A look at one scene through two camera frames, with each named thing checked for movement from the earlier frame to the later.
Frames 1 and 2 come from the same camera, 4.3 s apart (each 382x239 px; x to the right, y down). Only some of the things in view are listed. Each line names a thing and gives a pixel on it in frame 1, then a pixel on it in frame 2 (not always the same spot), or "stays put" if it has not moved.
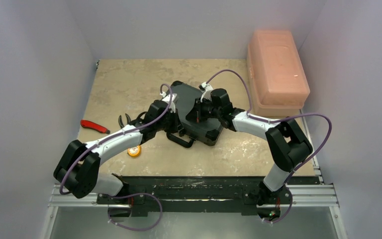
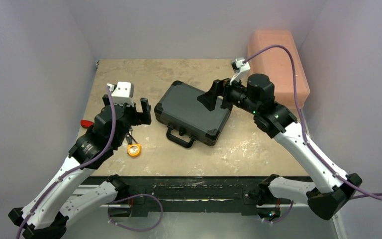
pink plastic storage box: (277, 77) stays put
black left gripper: (177, 125) to (139, 117)
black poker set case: (207, 131) stays put
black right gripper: (203, 111) to (224, 94)
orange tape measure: (134, 151) stays put
